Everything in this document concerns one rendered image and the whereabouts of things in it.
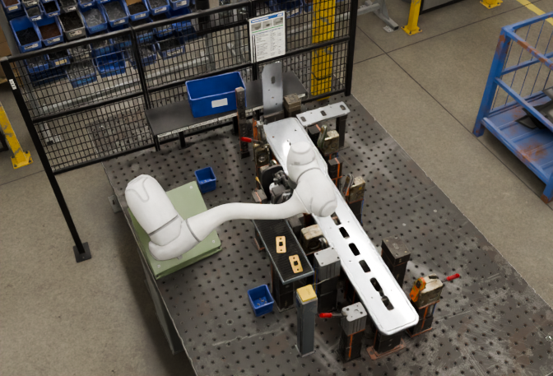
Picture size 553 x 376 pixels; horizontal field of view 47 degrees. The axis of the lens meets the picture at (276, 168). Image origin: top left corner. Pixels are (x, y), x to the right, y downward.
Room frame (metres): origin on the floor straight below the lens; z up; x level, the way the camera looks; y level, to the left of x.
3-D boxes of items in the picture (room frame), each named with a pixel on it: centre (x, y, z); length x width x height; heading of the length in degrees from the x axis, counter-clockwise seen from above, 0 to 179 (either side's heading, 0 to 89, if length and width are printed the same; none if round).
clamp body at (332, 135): (2.43, -0.29, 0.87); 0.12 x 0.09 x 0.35; 111
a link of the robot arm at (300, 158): (1.63, -0.10, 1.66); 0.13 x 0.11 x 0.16; 22
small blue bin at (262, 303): (1.62, 0.09, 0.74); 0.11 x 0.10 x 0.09; 21
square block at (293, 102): (2.71, -0.10, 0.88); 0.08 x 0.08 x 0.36; 21
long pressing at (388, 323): (1.95, -0.26, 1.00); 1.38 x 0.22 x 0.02; 21
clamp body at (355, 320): (1.36, -0.30, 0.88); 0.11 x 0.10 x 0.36; 111
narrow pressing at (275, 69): (2.66, 0.01, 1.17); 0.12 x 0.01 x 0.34; 111
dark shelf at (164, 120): (2.74, 0.27, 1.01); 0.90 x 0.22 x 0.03; 111
